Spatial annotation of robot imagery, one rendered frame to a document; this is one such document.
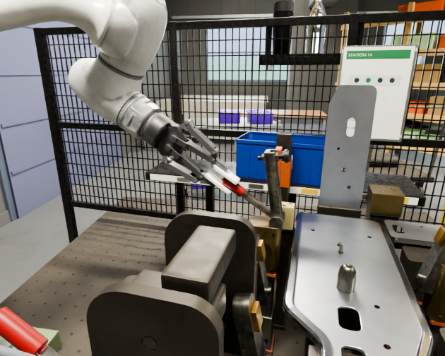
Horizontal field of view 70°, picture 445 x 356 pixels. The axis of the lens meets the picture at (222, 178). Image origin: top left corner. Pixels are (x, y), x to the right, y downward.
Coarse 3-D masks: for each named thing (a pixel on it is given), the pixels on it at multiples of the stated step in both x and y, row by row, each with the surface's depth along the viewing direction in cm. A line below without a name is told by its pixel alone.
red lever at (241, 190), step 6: (222, 180) 71; (228, 180) 70; (228, 186) 71; (234, 186) 70; (240, 186) 71; (234, 192) 71; (240, 192) 70; (246, 192) 71; (246, 198) 71; (252, 198) 70; (252, 204) 71; (258, 204) 70; (264, 204) 71; (264, 210) 70; (270, 210) 70; (270, 216) 70
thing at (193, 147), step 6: (174, 138) 70; (180, 144) 70; (186, 144) 70; (192, 144) 71; (192, 150) 70; (198, 150) 70; (204, 150) 71; (204, 156) 70; (210, 156) 70; (210, 162) 69
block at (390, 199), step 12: (372, 192) 87; (384, 192) 87; (396, 192) 87; (372, 204) 87; (384, 204) 86; (396, 204) 86; (372, 216) 89; (384, 216) 88; (396, 216) 87; (396, 228) 88
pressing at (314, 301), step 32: (320, 224) 82; (352, 224) 82; (320, 256) 67; (352, 256) 67; (384, 256) 67; (288, 288) 57; (320, 288) 57; (384, 288) 57; (320, 320) 50; (384, 320) 50; (416, 320) 50; (320, 352) 45; (384, 352) 44; (416, 352) 44
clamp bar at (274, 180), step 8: (272, 152) 65; (288, 152) 65; (264, 160) 67; (272, 160) 65; (288, 160) 65; (272, 168) 66; (272, 176) 66; (272, 184) 67; (272, 192) 67; (280, 192) 71; (272, 200) 68; (280, 200) 70; (272, 208) 69; (280, 208) 71; (272, 216) 69; (280, 216) 69
